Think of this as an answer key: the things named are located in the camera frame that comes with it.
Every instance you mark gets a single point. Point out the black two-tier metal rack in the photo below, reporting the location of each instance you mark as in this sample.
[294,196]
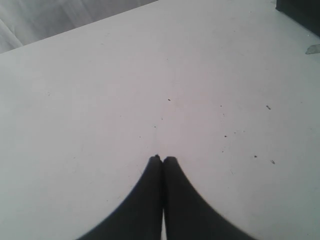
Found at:
[304,12]

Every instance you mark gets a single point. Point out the white backdrop curtain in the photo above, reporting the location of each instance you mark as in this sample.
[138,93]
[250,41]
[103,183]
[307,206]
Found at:
[23,22]

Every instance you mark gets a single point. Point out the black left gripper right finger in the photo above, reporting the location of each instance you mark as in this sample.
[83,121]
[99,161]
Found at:
[187,215]

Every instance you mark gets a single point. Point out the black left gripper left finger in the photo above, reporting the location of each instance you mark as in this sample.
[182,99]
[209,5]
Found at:
[140,215]

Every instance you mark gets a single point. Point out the clear tape piece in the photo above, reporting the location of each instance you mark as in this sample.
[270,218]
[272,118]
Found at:
[313,49]

